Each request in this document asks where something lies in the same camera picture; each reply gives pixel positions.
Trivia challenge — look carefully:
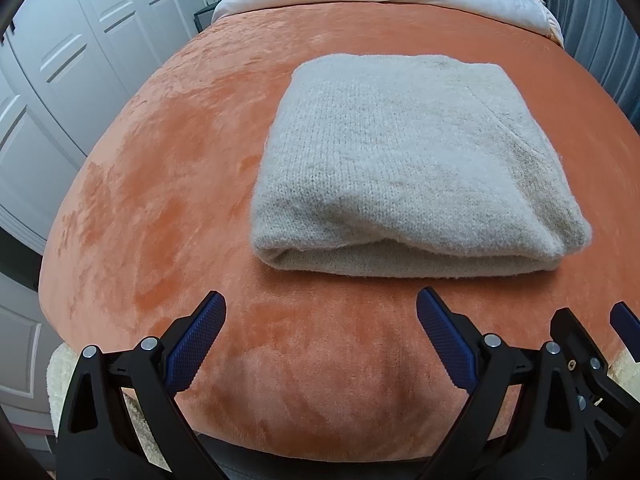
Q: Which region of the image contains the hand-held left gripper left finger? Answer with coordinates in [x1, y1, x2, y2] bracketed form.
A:
[54, 290, 227, 480]

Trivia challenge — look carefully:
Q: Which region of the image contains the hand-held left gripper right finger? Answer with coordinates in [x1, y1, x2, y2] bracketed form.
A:
[416, 287, 618, 480]

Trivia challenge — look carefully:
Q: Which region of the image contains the grey curtain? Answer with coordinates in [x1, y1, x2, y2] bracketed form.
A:
[545, 0, 640, 137]

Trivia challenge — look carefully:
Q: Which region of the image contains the white wardrobe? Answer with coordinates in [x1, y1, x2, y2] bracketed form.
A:
[0, 0, 212, 257]

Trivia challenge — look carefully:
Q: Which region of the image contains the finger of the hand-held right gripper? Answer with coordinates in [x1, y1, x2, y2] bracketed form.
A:
[610, 301, 640, 364]
[549, 307, 640, 477]

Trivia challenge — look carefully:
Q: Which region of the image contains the orange plush blanket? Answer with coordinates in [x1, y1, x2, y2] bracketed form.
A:
[37, 2, 640, 463]

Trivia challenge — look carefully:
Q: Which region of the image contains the beige knit sweater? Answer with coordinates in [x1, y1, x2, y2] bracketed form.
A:
[250, 53, 594, 279]

